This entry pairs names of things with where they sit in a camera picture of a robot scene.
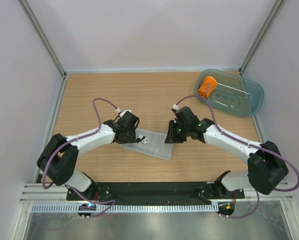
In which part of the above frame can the aluminium corner post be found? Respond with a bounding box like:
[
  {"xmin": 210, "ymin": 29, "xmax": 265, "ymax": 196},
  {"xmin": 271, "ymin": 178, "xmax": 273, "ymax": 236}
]
[
  {"xmin": 19, "ymin": 0, "xmax": 67, "ymax": 79},
  {"xmin": 238, "ymin": 0, "xmax": 286, "ymax": 77}
]

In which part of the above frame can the orange yellow grey giraffe towel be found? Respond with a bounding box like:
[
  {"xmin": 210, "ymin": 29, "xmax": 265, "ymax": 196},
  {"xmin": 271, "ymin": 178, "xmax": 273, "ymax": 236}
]
[{"xmin": 197, "ymin": 76, "xmax": 218, "ymax": 99}]

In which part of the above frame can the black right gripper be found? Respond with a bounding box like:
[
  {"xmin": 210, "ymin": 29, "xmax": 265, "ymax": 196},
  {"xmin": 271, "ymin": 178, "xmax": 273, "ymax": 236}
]
[{"xmin": 165, "ymin": 119, "xmax": 189, "ymax": 144}]

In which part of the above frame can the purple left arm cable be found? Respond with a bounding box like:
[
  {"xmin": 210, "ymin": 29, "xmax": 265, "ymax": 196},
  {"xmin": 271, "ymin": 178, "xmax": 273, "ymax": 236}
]
[{"xmin": 41, "ymin": 98, "xmax": 117, "ymax": 219}]

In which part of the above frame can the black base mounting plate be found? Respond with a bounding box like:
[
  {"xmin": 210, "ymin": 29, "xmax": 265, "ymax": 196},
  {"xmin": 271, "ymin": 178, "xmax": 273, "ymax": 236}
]
[{"xmin": 65, "ymin": 181, "xmax": 246, "ymax": 207}]

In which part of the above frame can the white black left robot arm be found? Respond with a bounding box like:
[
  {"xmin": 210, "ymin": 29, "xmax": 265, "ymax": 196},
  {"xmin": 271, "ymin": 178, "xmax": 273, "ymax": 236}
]
[{"xmin": 36, "ymin": 110, "xmax": 140, "ymax": 200}]

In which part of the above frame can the left aluminium corner post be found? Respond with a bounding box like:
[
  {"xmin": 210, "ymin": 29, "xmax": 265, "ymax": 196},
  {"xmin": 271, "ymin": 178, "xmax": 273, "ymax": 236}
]
[{"xmin": 19, "ymin": 0, "xmax": 67, "ymax": 79}]

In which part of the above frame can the right aluminium corner post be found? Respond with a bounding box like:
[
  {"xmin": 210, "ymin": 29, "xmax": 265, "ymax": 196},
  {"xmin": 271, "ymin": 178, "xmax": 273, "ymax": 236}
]
[{"xmin": 238, "ymin": 0, "xmax": 286, "ymax": 77}]

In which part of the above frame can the teal transparent plastic tub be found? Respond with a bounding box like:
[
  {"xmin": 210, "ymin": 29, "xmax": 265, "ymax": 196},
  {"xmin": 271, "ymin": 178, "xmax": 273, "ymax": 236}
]
[{"xmin": 194, "ymin": 69, "xmax": 264, "ymax": 117}]

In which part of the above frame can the aluminium frame rail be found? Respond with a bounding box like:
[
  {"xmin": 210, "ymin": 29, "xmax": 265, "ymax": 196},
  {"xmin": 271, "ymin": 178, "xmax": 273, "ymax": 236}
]
[{"xmin": 19, "ymin": 183, "xmax": 294, "ymax": 203}]

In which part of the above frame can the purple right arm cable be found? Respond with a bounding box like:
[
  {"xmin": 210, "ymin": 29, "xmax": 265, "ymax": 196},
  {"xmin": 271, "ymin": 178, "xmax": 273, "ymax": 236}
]
[{"xmin": 171, "ymin": 94, "xmax": 299, "ymax": 219}]

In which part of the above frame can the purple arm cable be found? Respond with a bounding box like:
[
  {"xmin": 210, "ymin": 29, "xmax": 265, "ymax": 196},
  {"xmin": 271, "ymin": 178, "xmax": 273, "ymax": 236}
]
[
  {"xmin": 41, "ymin": 98, "xmax": 117, "ymax": 219},
  {"xmin": 171, "ymin": 94, "xmax": 299, "ymax": 219}
]

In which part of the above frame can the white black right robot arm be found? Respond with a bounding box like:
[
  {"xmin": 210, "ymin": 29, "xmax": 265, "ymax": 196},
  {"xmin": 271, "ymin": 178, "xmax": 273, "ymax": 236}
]
[{"xmin": 165, "ymin": 105, "xmax": 289, "ymax": 198}]

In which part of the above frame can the white slotted cable duct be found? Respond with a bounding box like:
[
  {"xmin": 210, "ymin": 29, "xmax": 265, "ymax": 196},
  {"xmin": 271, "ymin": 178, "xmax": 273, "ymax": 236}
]
[{"xmin": 30, "ymin": 202, "xmax": 219, "ymax": 214}]

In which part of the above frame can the light grey panda towel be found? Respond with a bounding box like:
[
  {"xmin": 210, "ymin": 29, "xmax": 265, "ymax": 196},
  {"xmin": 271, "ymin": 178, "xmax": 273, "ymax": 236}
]
[{"xmin": 120, "ymin": 128, "xmax": 174, "ymax": 161}]

